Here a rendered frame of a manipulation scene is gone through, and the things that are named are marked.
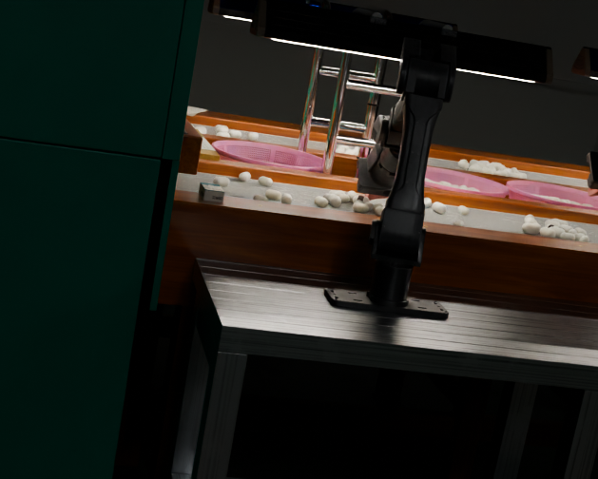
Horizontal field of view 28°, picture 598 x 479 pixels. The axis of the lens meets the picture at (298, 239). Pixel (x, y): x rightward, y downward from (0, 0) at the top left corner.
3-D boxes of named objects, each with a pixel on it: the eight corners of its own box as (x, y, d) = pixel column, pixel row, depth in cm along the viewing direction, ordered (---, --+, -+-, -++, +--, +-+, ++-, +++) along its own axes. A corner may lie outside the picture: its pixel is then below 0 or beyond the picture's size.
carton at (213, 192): (222, 202, 207) (224, 191, 206) (202, 200, 206) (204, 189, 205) (217, 195, 212) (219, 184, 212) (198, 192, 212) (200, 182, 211)
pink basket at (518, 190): (628, 253, 278) (638, 213, 276) (524, 239, 271) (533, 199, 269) (578, 224, 303) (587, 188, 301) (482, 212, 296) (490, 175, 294)
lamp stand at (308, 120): (366, 199, 285) (402, 12, 276) (285, 188, 280) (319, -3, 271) (345, 182, 303) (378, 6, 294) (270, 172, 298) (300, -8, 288)
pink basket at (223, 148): (343, 205, 273) (351, 164, 270) (277, 213, 251) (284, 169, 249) (252, 178, 286) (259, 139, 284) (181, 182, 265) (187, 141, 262)
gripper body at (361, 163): (355, 161, 238) (368, 143, 232) (403, 167, 241) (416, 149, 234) (356, 189, 235) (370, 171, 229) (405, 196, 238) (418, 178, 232)
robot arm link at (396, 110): (382, 123, 227) (408, 20, 200) (429, 130, 227) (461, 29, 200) (374, 176, 221) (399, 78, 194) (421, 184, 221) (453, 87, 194)
